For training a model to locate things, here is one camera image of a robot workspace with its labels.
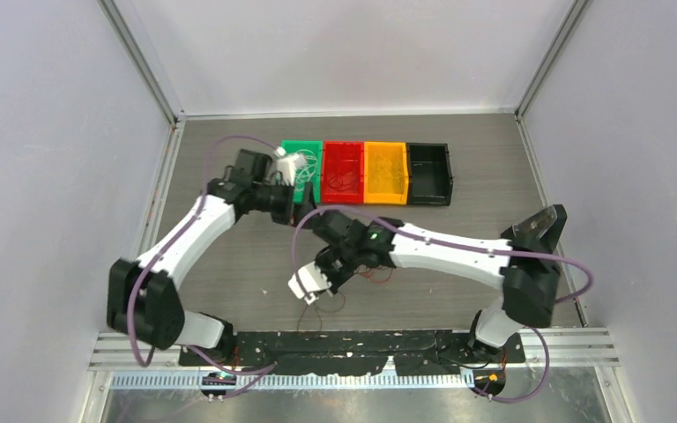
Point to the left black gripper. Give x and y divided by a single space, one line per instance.
300 211

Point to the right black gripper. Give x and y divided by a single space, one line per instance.
320 262

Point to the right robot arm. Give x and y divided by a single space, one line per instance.
520 269

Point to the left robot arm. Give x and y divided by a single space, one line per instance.
143 293

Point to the green plastic bin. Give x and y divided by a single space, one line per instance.
313 149

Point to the red plastic bin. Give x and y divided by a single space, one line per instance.
342 172

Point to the yellow plastic bin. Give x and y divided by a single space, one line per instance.
386 178

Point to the black plastic bin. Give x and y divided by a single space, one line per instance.
430 176

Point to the black clear-topped device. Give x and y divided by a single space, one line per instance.
540 232

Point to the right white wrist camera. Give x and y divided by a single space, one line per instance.
308 282

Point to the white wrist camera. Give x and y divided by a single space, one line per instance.
308 282
292 168

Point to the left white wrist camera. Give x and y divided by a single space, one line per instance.
292 168

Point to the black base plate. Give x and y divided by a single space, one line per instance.
357 352

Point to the slotted cable duct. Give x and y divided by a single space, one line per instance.
202 380

